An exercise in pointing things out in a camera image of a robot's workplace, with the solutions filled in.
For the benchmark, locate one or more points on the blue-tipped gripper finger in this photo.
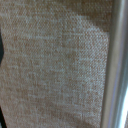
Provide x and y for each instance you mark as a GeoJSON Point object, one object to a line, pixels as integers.
{"type": "Point", "coordinates": [1, 46]}

